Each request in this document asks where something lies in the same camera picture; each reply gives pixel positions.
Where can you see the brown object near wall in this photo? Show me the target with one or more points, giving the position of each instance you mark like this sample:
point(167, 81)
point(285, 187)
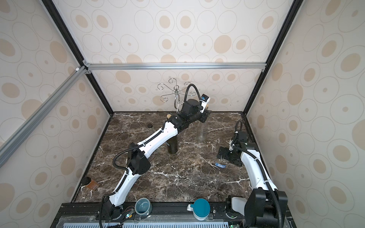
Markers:
point(89, 183)

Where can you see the teal lid white container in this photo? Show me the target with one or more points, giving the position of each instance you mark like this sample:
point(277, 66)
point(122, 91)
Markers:
point(200, 209)

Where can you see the dark green wine bottle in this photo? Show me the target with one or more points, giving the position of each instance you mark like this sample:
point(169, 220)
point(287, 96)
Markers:
point(172, 145)

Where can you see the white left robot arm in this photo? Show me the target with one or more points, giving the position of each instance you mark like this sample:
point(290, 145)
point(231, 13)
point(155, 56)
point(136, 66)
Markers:
point(135, 160)

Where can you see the clear glass bottle cork stopper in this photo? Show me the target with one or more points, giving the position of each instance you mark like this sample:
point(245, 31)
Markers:
point(202, 130)

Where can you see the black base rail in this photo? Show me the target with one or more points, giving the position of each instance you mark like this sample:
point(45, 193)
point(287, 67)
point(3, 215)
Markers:
point(90, 212)

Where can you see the grey teal cup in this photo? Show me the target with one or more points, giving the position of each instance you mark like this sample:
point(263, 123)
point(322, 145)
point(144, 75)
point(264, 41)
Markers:
point(143, 207)

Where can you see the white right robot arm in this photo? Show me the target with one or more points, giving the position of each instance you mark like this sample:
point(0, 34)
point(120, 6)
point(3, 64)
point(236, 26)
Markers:
point(266, 205)

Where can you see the horizontal aluminium rail back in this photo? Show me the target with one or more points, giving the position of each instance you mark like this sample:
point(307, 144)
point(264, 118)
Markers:
point(176, 66)

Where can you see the chrome glass rack stand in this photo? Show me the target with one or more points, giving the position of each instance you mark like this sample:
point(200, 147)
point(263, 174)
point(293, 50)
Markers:
point(175, 91)

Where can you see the aluminium rail left side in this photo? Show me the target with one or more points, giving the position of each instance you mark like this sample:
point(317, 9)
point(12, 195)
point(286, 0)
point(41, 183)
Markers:
point(15, 141)

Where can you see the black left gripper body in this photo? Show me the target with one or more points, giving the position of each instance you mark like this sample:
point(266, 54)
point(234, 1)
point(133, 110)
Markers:
point(201, 117)

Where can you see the clear bottle black cap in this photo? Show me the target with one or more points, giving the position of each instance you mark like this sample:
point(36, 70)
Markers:
point(150, 128)

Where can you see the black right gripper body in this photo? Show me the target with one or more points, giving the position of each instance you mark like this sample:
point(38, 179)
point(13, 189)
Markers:
point(225, 154)

